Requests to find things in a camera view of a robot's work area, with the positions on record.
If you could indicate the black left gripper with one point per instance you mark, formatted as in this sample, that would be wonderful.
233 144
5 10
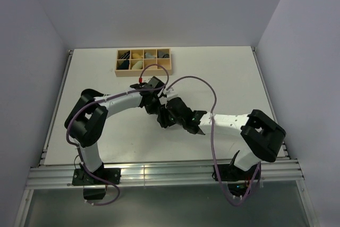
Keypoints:
153 110

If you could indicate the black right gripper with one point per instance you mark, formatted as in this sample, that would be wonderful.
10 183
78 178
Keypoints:
162 117

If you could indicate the wooden compartment box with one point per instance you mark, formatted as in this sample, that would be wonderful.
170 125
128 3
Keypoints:
154 63

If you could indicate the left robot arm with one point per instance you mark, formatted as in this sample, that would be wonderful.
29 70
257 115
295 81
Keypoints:
86 122

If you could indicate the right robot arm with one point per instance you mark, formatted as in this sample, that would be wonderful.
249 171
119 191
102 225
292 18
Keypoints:
262 135

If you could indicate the cream rolled socks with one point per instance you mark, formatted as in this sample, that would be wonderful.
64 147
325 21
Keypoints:
137 66

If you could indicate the dark teal rolled socks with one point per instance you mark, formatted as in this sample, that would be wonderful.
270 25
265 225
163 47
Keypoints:
124 65

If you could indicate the grey yellow rolled socks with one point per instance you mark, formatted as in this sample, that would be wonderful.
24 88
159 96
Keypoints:
149 55

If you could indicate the dark grey rolled socks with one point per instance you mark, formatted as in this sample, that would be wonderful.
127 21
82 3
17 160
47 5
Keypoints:
162 54

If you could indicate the black striped rolled socks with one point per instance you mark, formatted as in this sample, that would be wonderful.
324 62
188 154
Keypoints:
125 56

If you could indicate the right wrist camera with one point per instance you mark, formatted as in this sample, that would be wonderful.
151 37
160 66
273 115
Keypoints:
178 104

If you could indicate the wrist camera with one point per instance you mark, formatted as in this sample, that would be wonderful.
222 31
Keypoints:
178 104
154 84

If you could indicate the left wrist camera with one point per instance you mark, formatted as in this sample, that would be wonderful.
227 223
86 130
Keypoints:
154 84

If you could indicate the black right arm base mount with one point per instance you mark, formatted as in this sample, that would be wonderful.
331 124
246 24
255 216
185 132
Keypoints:
230 173

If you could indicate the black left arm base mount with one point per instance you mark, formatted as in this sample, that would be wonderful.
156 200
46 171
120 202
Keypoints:
82 178

